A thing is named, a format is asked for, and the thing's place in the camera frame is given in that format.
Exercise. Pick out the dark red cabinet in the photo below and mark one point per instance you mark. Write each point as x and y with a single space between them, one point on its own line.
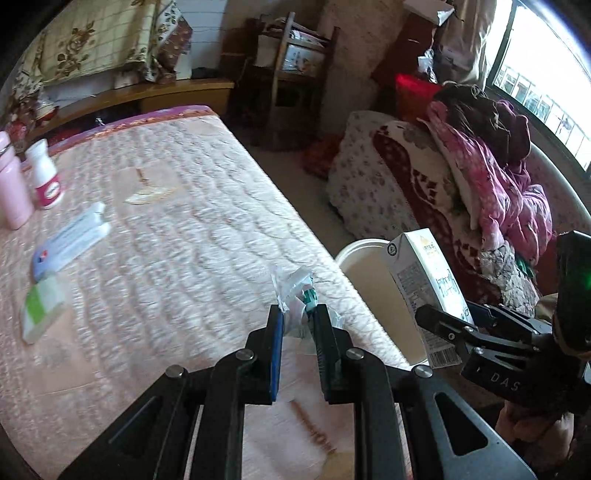
406 55

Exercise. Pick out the red cloth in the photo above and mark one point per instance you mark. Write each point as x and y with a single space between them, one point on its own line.
415 92

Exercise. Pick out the pink fleece clothing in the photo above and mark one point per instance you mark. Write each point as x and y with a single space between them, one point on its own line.
498 194

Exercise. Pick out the dark clothing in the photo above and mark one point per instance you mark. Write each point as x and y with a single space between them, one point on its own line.
475 115

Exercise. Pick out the wooden bed frame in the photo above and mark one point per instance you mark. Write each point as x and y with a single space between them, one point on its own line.
184 94

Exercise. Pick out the pile of clothes and quilts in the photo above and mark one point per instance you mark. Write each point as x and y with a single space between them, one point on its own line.
392 184

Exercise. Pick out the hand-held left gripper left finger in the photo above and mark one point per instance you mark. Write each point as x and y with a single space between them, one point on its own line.
277 350

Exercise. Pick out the person's right hand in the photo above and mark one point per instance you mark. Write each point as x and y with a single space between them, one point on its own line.
540 434

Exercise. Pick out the green and white packet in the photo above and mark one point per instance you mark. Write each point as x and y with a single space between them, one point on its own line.
44 307

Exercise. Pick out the pink quilted mattress cover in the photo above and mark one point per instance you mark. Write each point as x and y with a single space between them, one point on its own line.
184 207

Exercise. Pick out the wooden rack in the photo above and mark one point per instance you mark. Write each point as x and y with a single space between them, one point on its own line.
295 69

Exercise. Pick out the white pill bottle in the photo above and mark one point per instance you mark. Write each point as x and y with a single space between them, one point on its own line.
46 180

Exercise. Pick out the pile of plastic bags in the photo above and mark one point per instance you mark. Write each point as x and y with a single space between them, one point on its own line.
27 115

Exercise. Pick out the pink insulated bottle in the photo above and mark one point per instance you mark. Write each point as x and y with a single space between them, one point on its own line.
14 184

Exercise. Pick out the white cardboard box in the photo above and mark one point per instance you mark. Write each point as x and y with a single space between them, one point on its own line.
429 9

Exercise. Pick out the blue and white medicine box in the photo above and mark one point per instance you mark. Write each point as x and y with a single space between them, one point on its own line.
69 242

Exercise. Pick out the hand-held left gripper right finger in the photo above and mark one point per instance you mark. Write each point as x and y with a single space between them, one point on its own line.
319 350

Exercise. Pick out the white plastic bucket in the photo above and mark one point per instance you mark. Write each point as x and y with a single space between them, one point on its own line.
369 286

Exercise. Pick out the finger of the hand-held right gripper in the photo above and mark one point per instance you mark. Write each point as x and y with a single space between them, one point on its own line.
503 316
443 323

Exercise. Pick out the window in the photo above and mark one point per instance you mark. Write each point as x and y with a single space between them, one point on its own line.
549 69

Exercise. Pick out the green and white milk carton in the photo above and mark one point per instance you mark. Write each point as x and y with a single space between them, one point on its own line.
415 277

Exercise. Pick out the clear plastic wrapper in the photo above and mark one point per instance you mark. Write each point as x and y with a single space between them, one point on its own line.
293 286

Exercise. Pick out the floral patterned blanket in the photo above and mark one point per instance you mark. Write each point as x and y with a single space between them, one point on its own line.
101 37

